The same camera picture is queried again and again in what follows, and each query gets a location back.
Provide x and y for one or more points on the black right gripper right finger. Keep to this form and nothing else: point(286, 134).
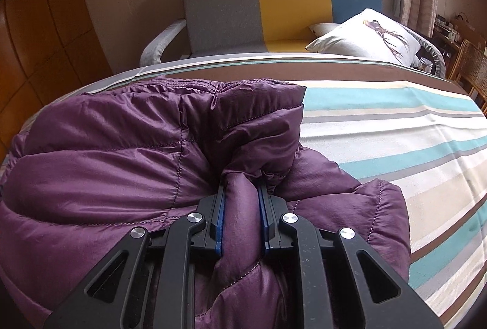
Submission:
point(335, 279)

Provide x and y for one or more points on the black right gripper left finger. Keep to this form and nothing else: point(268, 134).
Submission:
point(147, 280)

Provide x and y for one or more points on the purple quilted down jacket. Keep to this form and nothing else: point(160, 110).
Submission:
point(94, 166)

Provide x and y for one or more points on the striped bed cover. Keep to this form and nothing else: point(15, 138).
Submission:
point(380, 121)

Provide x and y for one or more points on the wicker wooden chair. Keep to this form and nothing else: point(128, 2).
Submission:
point(469, 72)

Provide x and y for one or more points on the white printed cushion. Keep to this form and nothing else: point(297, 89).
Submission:
point(369, 35)

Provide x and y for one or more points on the orange wooden wardrobe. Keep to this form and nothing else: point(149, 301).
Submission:
point(48, 48)

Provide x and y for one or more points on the grey yellow blue armchair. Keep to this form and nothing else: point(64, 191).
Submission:
point(217, 27)

